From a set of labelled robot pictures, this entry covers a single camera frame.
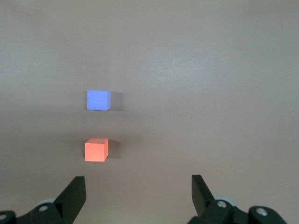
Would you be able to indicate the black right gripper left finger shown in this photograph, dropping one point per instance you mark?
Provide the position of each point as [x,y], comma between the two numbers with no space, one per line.
[70,200]

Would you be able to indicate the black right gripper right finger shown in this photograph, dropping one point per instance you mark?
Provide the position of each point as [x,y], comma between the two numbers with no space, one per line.
[203,200]

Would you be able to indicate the orange foam cube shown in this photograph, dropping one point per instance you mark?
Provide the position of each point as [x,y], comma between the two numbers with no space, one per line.
[94,151]

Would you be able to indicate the purple foam cube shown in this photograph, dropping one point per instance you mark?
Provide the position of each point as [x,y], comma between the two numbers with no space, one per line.
[97,100]

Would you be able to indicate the brown table cover mat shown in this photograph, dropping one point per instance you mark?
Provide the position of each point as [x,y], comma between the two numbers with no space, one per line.
[187,70]

